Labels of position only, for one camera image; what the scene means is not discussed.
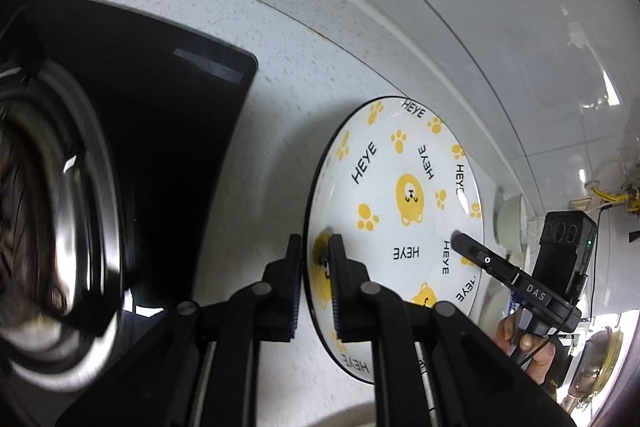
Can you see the person's right hand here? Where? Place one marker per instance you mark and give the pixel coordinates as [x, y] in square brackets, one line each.
[537, 359]

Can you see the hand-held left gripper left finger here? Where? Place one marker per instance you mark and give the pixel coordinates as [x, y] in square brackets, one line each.
[295, 287]

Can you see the steel basin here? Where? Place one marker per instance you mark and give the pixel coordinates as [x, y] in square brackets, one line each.
[597, 352]

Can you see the gas burner with trivet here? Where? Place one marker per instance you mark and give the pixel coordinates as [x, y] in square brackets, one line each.
[75, 217]

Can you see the black glass gas stove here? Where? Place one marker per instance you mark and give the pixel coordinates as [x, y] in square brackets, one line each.
[175, 157]

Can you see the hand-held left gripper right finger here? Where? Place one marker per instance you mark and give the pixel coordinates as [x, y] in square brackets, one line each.
[335, 287]

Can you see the white bear print plate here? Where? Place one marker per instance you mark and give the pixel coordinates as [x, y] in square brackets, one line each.
[400, 157]

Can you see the white bowl yellow print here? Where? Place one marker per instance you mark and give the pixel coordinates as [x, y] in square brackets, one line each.
[510, 222]

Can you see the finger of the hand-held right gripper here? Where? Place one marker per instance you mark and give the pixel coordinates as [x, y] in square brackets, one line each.
[480, 257]

